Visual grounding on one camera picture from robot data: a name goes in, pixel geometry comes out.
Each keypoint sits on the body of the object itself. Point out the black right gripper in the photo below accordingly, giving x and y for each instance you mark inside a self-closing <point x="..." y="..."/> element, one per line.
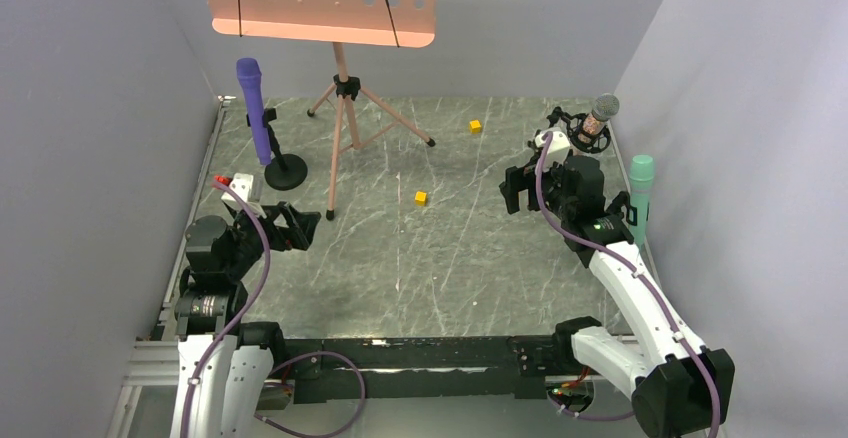
<point x="527" y="185"/>

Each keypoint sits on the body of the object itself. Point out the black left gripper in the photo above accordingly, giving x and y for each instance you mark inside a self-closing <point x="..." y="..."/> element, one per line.
<point x="279" y="226"/>

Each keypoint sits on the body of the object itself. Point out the black round-base microphone stand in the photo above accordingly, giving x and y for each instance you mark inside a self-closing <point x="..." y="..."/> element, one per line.
<point x="286" y="171"/>

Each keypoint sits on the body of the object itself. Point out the black tripod shock-mount stand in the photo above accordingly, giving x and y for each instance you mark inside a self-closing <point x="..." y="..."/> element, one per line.
<point x="569" y="124"/>

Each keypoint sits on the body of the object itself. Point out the teal green microphone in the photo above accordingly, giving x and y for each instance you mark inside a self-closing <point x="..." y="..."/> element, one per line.
<point x="641" y="176"/>

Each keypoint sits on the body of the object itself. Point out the purple microphone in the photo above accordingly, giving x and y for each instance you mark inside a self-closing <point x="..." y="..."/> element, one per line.
<point x="249" y="77"/>

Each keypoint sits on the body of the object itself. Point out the black clip stand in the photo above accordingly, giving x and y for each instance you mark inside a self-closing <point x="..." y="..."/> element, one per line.
<point x="621" y="206"/>

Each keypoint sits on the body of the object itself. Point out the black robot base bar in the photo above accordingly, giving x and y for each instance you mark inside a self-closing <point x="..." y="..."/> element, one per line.
<point x="320" y="370"/>

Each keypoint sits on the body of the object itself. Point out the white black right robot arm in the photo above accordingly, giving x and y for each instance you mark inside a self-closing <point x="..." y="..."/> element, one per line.
<point x="676" y="384"/>

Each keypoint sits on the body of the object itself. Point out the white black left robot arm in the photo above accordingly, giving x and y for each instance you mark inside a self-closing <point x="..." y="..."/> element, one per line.
<point x="224" y="362"/>

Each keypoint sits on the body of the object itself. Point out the pink music stand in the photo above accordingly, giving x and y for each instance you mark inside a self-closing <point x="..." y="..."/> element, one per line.
<point x="392" y="23"/>

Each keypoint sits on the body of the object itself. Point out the yellow cube at back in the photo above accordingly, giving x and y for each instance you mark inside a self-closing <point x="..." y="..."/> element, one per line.
<point x="475" y="126"/>

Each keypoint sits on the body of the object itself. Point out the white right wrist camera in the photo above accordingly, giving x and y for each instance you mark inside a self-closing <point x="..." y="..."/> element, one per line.
<point x="559" y="147"/>

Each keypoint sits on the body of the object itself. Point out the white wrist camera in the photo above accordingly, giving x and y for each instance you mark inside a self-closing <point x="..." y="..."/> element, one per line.
<point x="559" y="147"/>
<point x="246" y="186"/>

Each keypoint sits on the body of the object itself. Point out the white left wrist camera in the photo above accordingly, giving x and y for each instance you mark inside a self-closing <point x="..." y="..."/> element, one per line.
<point x="246" y="186"/>

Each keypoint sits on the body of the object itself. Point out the aluminium table edge rail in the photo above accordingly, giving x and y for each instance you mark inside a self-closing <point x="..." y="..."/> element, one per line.
<point x="165" y="315"/>

